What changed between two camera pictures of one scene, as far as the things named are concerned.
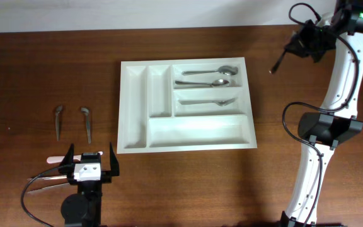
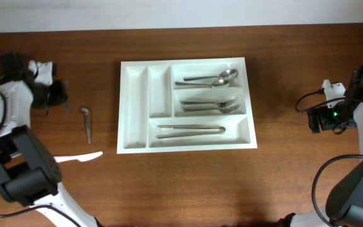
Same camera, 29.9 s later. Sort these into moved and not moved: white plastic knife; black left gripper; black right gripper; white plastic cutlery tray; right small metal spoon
Moved: black left gripper; black right gripper
Not moved: white plastic knife; right small metal spoon; white plastic cutlery tray
